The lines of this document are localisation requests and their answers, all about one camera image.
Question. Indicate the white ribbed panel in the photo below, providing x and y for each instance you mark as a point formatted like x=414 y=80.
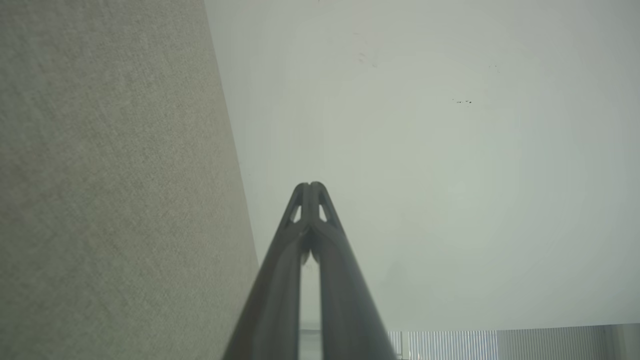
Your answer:
x=450 y=347

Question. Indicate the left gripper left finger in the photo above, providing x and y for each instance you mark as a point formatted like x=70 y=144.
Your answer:
x=275 y=290

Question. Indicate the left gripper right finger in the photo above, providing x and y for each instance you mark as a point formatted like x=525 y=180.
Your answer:
x=345 y=300

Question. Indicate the grey fabric sofa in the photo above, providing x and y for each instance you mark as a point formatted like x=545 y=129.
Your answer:
x=100 y=175

